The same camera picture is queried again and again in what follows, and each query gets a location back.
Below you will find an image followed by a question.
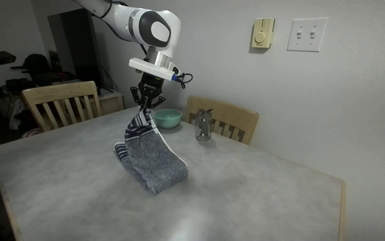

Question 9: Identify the teal ceramic bowl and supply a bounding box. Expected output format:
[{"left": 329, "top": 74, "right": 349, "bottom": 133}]
[{"left": 151, "top": 107, "right": 185, "bottom": 131}]

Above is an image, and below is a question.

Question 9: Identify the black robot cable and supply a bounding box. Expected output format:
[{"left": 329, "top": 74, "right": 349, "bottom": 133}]
[{"left": 173, "top": 67, "right": 196, "bottom": 90}]

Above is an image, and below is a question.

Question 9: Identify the light wooden side cabinet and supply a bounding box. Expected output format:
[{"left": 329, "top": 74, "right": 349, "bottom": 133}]
[{"left": 98, "top": 87, "right": 126, "bottom": 115}]

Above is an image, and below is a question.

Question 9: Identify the dark bag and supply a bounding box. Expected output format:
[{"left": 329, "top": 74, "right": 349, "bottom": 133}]
[{"left": 22, "top": 52, "right": 67, "bottom": 87}]

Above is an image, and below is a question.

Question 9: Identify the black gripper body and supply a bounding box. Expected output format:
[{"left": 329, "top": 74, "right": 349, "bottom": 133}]
[{"left": 129, "top": 72, "right": 167, "bottom": 110}]

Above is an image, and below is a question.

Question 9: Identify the white double light switch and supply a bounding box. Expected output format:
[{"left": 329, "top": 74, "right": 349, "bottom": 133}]
[{"left": 286, "top": 16, "right": 331, "bottom": 54}]

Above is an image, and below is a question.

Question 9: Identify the beige wall thermostat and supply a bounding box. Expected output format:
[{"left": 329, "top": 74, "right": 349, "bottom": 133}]
[{"left": 250, "top": 16, "right": 277, "bottom": 50}]

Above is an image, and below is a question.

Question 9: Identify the clear glass jar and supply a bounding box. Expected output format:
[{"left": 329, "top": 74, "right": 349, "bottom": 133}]
[{"left": 194, "top": 109, "right": 216, "bottom": 143}]

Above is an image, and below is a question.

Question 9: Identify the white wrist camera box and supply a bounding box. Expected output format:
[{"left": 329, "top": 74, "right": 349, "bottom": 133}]
[{"left": 127, "top": 56, "right": 180, "bottom": 83}]

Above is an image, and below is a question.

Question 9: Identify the blue grey striped towel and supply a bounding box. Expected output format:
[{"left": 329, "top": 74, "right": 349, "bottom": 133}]
[{"left": 114, "top": 106, "right": 190, "bottom": 197}]

